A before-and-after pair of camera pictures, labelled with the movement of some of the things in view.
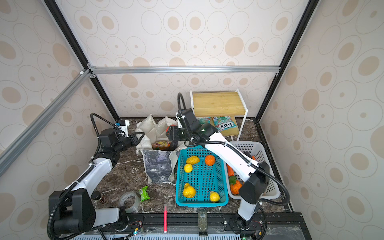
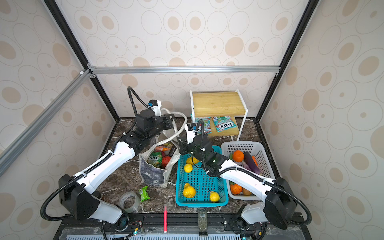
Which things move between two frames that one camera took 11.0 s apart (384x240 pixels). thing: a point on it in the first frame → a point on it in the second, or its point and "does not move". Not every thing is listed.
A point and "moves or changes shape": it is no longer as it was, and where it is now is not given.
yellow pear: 189,191 does not move
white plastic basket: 255,148 does not move
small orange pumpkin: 235,188 does not move
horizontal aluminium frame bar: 186,69 does not move
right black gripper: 170,134 → 183,146
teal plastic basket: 201,180 does not move
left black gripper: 133,138 → 169,123
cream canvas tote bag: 159,166 moves or changes shape
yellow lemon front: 214,197 does not move
